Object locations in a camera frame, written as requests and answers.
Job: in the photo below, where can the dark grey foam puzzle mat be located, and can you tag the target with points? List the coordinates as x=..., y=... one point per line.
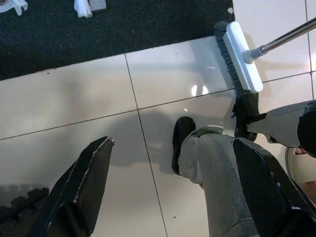
x=19, y=212

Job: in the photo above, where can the robot left leg grey cloth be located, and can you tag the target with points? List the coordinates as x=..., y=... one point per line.
x=212, y=160

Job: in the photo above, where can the large black carpet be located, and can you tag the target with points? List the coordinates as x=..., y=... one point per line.
x=123, y=29

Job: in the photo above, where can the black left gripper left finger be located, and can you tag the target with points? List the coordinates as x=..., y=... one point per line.
x=81, y=192

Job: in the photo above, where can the white broom grey bristles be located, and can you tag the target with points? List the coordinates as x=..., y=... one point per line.
x=243, y=56

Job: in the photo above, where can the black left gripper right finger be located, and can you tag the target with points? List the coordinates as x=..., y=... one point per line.
x=271, y=197

